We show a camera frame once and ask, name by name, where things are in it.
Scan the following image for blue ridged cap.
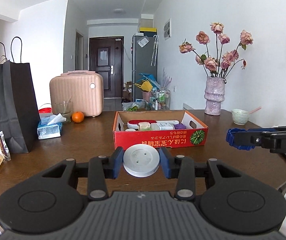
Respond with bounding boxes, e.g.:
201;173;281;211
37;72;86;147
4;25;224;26
225;128;255;151

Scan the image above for white lid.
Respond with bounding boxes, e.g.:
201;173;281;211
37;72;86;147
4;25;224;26
123;144;160;178

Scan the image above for cream square box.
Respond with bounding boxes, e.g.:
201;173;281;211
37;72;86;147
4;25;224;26
138;121;151;131

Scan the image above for small white ridged cap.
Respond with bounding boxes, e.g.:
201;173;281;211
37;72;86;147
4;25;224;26
125;128;136;132

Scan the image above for pink spoon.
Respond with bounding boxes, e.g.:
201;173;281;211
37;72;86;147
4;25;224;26
247;106;262;115

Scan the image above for pale green bowl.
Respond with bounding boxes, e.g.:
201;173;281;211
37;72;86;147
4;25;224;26
231;109;250;125

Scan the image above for red cardboard box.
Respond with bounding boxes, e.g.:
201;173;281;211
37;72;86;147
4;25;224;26
113;110;208;150

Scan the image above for pink ceramic vase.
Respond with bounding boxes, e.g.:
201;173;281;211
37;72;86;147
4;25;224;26
204;76;225;116

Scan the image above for blue tissue pack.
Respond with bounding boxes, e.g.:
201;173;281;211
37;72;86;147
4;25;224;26
37;113;67;140

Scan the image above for purple item in box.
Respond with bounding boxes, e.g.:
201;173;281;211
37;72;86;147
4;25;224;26
174;124;186;129

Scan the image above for dried pink roses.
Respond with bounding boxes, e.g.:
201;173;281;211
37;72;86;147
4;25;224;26
178;22;254;80

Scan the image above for orange fruit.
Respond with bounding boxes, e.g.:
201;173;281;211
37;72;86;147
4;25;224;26
71;111;84;124

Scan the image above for red bucket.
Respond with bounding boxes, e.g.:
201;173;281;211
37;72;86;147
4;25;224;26
38;103;52;113

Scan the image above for clear glass cup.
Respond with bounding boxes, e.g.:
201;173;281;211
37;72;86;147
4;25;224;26
55;100;73;123

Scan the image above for white tube in box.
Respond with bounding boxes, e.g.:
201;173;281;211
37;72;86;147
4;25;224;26
156;120;179;131

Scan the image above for black paper bag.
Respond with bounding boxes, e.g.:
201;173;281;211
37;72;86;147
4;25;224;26
0;36;41;155

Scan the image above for red white case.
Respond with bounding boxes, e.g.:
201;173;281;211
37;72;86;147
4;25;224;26
127;119;156;129

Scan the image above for cluttered small cart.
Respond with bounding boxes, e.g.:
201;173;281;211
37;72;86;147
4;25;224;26
121;73;172;112

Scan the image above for pink suitcase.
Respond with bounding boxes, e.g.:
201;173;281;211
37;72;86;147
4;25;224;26
49;70;104;117

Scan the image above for grey refrigerator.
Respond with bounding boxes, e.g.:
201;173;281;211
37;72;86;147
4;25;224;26
132;31;157;101

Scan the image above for dark brown door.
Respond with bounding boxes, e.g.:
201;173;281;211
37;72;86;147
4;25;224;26
89;36;123;98

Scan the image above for yellow box on fridge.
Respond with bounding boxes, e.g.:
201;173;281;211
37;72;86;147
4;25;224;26
139;27;157;33

